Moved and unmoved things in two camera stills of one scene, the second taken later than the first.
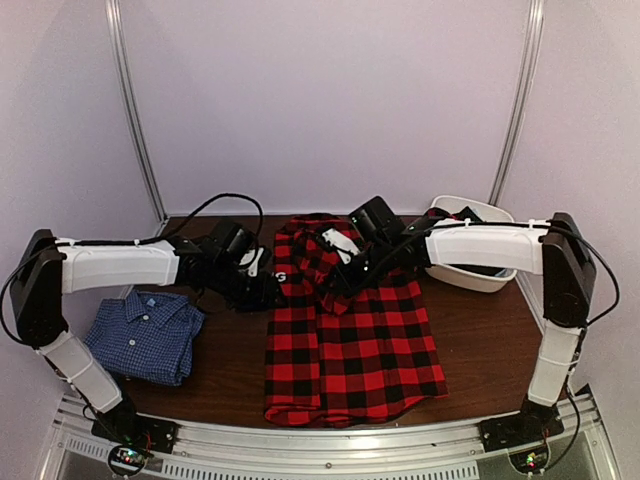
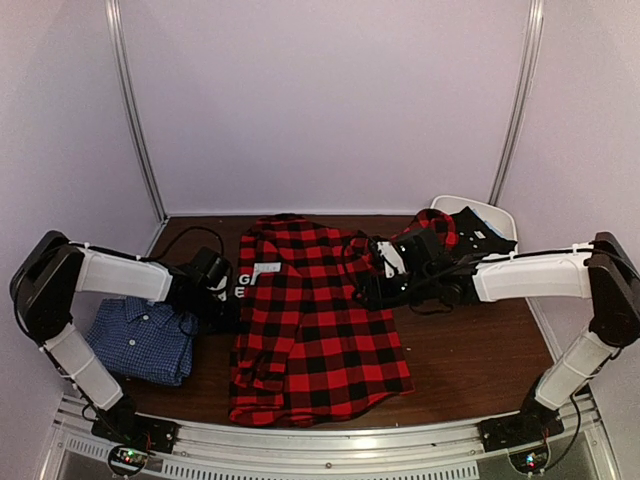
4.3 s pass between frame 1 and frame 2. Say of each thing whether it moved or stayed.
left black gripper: moved
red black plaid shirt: moved
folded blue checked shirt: stayed
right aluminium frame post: stayed
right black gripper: moved
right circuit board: stayed
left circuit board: stayed
